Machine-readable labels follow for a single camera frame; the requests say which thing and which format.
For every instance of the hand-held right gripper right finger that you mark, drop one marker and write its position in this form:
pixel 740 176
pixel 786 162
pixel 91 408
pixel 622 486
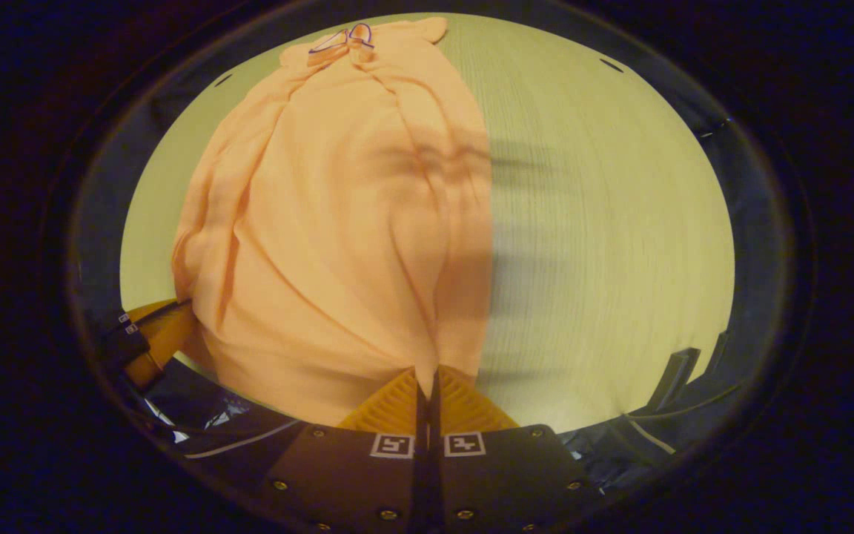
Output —
pixel 508 475

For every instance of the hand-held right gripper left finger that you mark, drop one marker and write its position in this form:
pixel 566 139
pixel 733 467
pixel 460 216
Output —
pixel 353 475

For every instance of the black bracket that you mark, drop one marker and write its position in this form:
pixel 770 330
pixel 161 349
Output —
pixel 677 374

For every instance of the orange T-shirt with striped collar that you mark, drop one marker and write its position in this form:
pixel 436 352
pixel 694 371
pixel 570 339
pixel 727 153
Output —
pixel 338 222

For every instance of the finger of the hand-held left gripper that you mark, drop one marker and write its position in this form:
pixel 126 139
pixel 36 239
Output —
pixel 167 330

